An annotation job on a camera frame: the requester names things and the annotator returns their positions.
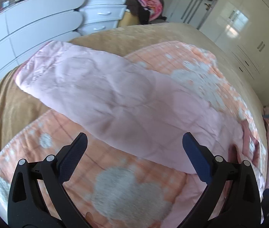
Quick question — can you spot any pink quilted padded jacket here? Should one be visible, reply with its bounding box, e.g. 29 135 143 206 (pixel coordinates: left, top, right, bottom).
15 41 252 174

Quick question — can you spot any white bedroom door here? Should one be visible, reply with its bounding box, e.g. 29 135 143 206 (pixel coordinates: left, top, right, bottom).
167 0 214 29

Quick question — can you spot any person's left hand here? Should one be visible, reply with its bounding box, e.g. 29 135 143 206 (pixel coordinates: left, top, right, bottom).
85 212 97 227

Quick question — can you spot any orange cloud pattern blanket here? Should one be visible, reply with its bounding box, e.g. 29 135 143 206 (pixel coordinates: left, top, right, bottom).
0 46 267 227

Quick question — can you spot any tan bed sheet mattress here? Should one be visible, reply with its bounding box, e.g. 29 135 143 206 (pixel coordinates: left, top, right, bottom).
0 23 267 175

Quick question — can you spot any white curved-front dresser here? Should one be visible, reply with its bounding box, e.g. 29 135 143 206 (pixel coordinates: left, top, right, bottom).
0 0 85 79

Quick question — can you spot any glossy cream built-in wardrobe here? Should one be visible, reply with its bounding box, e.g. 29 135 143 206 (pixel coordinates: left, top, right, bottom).
200 0 269 105

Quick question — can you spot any white drawer chest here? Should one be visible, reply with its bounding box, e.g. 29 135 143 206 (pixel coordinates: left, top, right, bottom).
77 0 126 36

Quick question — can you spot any pink yellow cartoon blanket pile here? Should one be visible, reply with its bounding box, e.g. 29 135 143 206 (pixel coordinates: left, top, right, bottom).
136 0 164 23

